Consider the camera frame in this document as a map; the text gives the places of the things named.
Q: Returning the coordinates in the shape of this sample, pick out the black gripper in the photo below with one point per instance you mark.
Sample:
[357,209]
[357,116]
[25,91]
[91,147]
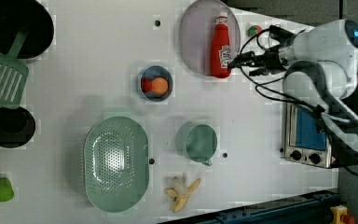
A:
[266,64]

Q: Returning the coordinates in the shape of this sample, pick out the red ketchup bottle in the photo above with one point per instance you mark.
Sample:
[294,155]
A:
[220,54]

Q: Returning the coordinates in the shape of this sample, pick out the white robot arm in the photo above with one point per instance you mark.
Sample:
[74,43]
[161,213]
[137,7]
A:
[319,68]

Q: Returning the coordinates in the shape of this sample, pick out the grey oval plate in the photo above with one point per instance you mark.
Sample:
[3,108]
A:
[196,33]

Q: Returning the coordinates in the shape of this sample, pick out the red toy strawberry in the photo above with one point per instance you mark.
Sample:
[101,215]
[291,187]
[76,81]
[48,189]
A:
[254,30]

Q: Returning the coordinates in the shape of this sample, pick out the orange toy fruit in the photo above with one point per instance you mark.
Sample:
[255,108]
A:
[159,86]

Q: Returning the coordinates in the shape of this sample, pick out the green metal mug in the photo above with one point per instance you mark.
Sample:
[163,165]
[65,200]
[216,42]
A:
[198,142]

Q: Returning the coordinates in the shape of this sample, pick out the blue bowl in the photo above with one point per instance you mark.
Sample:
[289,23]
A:
[151,73]

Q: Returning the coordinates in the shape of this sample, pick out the black toaster oven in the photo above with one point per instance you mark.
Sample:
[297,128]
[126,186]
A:
[306,143]

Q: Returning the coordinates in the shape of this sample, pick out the red toy fruit in bowl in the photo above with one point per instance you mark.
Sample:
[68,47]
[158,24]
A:
[146,84]

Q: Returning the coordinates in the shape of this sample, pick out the peeled toy banana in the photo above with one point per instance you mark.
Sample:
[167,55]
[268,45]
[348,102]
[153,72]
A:
[180,192]

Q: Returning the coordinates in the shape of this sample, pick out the green colander basket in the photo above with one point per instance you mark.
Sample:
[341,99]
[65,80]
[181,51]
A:
[116,164]

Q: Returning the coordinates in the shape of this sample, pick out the yellow red emergency button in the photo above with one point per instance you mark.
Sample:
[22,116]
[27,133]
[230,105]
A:
[341,216]

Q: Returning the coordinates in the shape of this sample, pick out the green slotted spatula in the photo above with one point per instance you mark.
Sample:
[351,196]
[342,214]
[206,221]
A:
[13,74]

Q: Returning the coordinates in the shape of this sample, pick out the large black pot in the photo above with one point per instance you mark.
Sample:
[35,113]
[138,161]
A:
[27,16]

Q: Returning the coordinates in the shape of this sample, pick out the small black pot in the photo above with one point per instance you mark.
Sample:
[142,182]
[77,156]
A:
[17,127]

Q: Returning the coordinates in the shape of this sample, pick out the green toy pear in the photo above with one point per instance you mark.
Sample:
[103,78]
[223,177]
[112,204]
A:
[6,190]

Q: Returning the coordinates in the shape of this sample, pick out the blue metal frame rail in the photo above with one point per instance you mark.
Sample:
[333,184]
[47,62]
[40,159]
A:
[310,208]

